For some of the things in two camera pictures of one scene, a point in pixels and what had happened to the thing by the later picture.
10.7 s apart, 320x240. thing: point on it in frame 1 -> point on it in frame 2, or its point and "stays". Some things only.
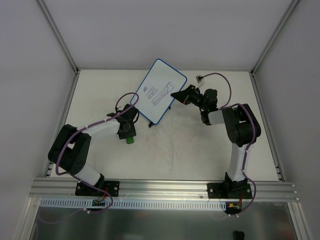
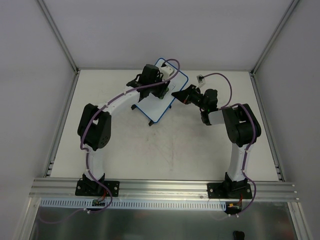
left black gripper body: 133,111 -> 157,90
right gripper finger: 184,96 stays
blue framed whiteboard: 154,94 stays
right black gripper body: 191,94 stays
